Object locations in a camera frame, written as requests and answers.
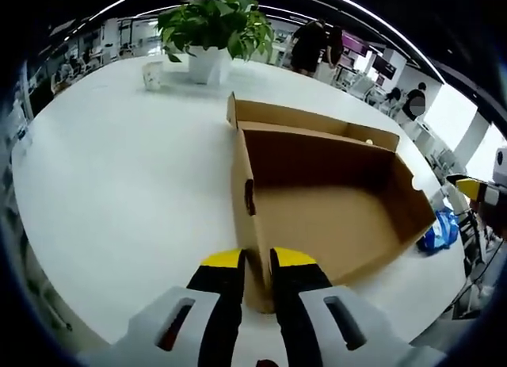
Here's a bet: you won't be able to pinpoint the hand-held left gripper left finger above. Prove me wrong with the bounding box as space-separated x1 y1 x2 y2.
74 247 246 367

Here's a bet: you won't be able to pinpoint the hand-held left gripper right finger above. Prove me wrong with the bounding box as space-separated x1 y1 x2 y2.
269 247 447 367

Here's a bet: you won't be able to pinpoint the brown cardboard shoe box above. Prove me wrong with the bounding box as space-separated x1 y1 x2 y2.
226 91 436 315

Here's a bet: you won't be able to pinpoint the person's right hand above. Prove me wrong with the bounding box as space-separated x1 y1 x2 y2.
469 198 507 241

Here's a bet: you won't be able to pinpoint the blue wet wipes pack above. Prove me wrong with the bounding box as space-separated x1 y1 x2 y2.
414 208 461 252

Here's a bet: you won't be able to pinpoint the ceiling light strips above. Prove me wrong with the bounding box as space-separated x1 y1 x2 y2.
49 0 447 85

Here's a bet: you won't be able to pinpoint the small white cup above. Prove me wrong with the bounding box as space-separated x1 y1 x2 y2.
142 61 163 91

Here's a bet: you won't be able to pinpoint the potted green plant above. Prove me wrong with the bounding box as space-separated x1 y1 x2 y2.
157 0 275 85

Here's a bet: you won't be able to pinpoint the seated people group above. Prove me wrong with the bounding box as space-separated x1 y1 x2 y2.
49 52 104 97

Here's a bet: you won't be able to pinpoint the dark wall screen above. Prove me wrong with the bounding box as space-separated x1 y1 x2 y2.
371 54 398 81

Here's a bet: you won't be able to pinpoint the purple wall screen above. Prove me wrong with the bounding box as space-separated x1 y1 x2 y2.
341 31 370 55

